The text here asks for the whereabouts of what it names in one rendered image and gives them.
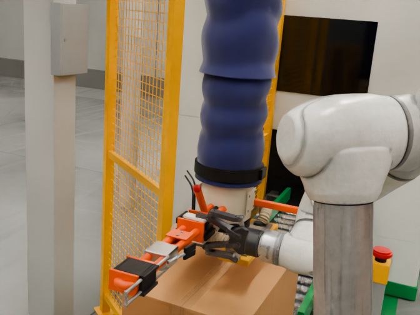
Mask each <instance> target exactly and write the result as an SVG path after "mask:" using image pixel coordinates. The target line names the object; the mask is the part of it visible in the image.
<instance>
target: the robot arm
mask: <svg viewBox="0 0 420 315"><path fill-rule="evenodd" d="M276 146H277V152H278V154H279V157H280V159H281V161H282V163H283V164H284V166H285V167H286V168H287V169H288V170H289V171H290V172H292V173H293V174H294V175H296V176H300V178H301V181H302V183H303V185H304V190H305V192H304V194H303V197H302V199H301V202H300V204H299V207H298V210H297V214H296V221H295V224H294V227H293V229H292V230H291V232H290V233H285V232H279V231H275V230H271V229H267V230H265V231H263V230H260V229H254V228H250V227H247V226H246V225H244V215H234V214H230V213H228V212H224V211H220V210H217V209H211V210H210V211H209V212H208V214H205V213H201V212H198V213H196V214H193V213H190V212H187V213H186V214H184V215H183V216H182V217H183V218H186V219H191V220H194V221H199V222H202V223H206V222H207V221H208V222H210V223H212V224H213V225H215V226H217V227H219V228H221V229H223V230H224V231H226V232H227V233H228V234H229V240H228V241H212V242H207V241H203V243H201V242H196V241H191V242H194V243H196V246H199V247H202V249H203V250H205V255H208V256H214V257H217V258H223V259H229V260H231V261H233V262H234V263H236V262H238V261H239V260H240V256H241V255H242V254H246V255H248V256H252V257H255V258H258V257H259V260H260V261H262V262H265V263H269V264H274V265H275V266H281V267H283V268H286V269H287V270H288V271H291V272H294V273H297V274H301V275H305V276H311V277H313V288H314V315H373V219H374V202H375V201H377V200H379V199H381V198H383V197H384V196H385V195H387V194H389V193H390V192H392V191H394V190H395V189H397V188H399V187H401V186H403V185H405V184H406V183H408V182H410V181H412V180H414V179H415V178H417V177H418V176H419V175H420V90H419V91H418V92H417V93H416V94H415V95H411V94H400V95H390V96H382V95H377V94H335V95H329V96H323V97H319V98H316V99H312V100H309V101H306V102H304V103H301V104H299V105H297V106H295V107H294V108H292V109H291V110H290V111H289V112H287V113H286V114H285V115H284V116H283V117H282V119H281V121H280V123H279V126H278V128H277V134H276ZM219 218H221V219H225V220H227V221H231V222H236V224H239V225H240V226H238V227H235V226H233V225H230V224H228V223H226V222H224V221H222V220H221V219H219ZM213 248H233V249H234V250H235V251H236V252H228V251H222V250H218V249H213Z"/></svg>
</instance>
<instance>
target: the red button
mask: <svg viewBox="0 0 420 315"><path fill-rule="evenodd" d="M373 256H375V261H377V262H379V263H386V261H387V259H389V258H391V257H392V256H393V252H392V251H391V250H390V249H388V248H386V247H382V246H375V247H373Z"/></svg>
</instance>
